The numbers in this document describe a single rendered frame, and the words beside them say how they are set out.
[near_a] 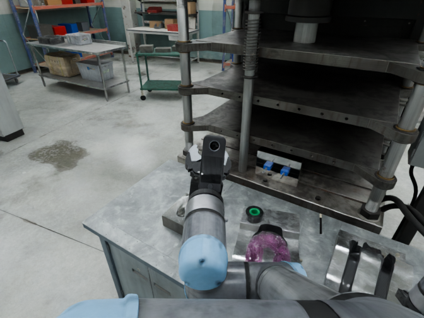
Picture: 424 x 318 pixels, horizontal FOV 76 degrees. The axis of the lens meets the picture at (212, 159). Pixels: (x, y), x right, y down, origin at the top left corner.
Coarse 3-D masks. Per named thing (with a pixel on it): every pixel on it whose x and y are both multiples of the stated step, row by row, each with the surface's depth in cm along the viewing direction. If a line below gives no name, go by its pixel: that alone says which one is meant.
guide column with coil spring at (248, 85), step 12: (252, 0) 125; (252, 48) 134; (252, 60) 137; (252, 72) 140; (252, 84) 144; (252, 96) 149; (240, 132) 162; (240, 144) 165; (240, 156) 169; (240, 168) 174
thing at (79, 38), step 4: (68, 36) 509; (72, 36) 503; (76, 36) 496; (80, 36) 500; (84, 36) 505; (88, 36) 513; (68, 40) 517; (72, 40) 510; (76, 40) 502; (80, 40) 502; (84, 40) 508; (88, 40) 515; (92, 40) 521; (76, 44) 507; (80, 44) 504; (84, 44) 511
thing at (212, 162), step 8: (208, 136) 53; (216, 136) 53; (208, 144) 53; (216, 144) 53; (224, 144) 53; (208, 152) 53; (216, 152) 53; (224, 152) 53; (208, 160) 53; (216, 160) 53; (224, 160) 54; (200, 168) 54; (208, 168) 53; (216, 168) 53; (200, 176) 53; (208, 176) 53; (216, 176) 53; (200, 184) 53; (208, 184) 53; (216, 184) 53
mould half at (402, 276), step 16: (336, 240) 118; (368, 240) 118; (336, 256) 105; (368, 256) 103; (384, 256) 111; (400, 256) 111; (336, 272) 102; (368, 272) 99; (400, 272) 97; (336, 288) 97; (352, 288) 97; (368, 288) 96; (400, 288) 94; (400, 304) 92
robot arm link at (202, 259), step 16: (192, 224) 45; (208, 224) 44; (224, 224) 47; (192, 240) 42; (208, 240) 41; (224, 240) 44; (192, 256) 39; (208, 256) 39; (224, 256) 41; (192, 272) 39; (208, 272) 39; (224, 272) 40; (208, 288) 41
